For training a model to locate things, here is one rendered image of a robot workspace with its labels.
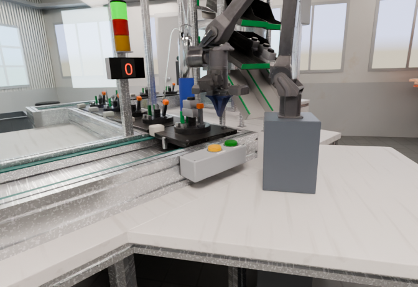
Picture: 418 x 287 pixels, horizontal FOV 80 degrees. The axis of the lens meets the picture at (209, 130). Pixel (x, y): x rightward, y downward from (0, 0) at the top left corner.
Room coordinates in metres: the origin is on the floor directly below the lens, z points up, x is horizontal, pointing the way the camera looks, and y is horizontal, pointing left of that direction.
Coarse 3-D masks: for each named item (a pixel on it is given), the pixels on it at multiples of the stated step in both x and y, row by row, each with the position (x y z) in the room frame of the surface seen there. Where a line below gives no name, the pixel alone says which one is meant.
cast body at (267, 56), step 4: (264, 52) 1.14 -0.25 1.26; (268, 52) 1.12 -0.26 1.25; (272, 52) 1.12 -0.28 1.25; (260, 56) 1.16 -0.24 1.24; (264, 56) 1.14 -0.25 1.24; (268, 56) 1.12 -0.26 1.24; (272, 56) 1.13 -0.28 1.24; (264, 60) 1.14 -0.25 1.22; (268, 60) 1.12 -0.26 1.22; (272, 60) 1.13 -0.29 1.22
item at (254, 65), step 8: (232, 40) 1.27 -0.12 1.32; (240, 40) 1.22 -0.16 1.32; (248, 40) 1.17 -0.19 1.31; (240, 48) 1.22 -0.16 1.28; (248, 48) 1.17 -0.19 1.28; (232, 56) 1.13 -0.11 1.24; (240, 56) 1.16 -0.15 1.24; (248, 56) 1.17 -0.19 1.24; (240, 64) 1.02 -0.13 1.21; (248, 64) 1.02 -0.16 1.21; (256, 64) 1.04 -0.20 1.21; (264, 64) 1.06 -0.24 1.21
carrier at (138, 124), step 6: (162, 96) 1.18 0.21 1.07; (150, 108) 1.14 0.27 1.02; (156, 108) 1.11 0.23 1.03; (150, 114) 1.14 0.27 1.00; (156, 114) 1.11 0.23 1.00; (132, 120) 1.12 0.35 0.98; (138, 120) 1.15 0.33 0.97; (144, 120) 1.07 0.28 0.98; (150, 120) 1.05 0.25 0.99; (156, 120) 1.05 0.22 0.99; (162, 120) 1.06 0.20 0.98; (168, 120) 1.08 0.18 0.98; (174, 120) 1.12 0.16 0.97; (138, 126) 1.02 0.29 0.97; (144, 126) 1.01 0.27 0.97; (168, 126) 1.02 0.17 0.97
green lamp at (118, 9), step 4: (112, 4) 0.87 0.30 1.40; (116, 4) 0.87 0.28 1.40; (120, 4) 0.87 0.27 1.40; (124, 4) 0.88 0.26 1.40; (112, 8) 0.87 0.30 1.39; (116, 8) 0.87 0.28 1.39; (120, 8) 0.87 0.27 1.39; (124, 8) 0.88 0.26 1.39; (112, 12) 0.87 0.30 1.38; (116, 12) 0.87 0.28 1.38; (120, 12) 0.87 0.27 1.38; (124, 12) 0.88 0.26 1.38; (112, 16) 0.88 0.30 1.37; (116, 16) 0.87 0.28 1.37; (120, 16) 0.87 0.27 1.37; (124, 16) 0.88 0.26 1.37
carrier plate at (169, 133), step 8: (168, 128) 0.97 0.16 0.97; (216, 128) 0.94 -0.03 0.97; (232, 128) 0.93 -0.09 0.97; (160, 136) 0.88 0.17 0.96; (168, 136) 0.84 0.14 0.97; (176, 136) 0.84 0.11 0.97; (184, 136) 0.84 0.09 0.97; (192, 136) 0.83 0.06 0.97; (200, 136) 0.83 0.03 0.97; (208, 136) 0.83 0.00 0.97; (224, 136) 0.87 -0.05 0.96; (176, 144) 0.80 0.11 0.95; (184, 144) 0.77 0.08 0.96; (192, 144) 0.78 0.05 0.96
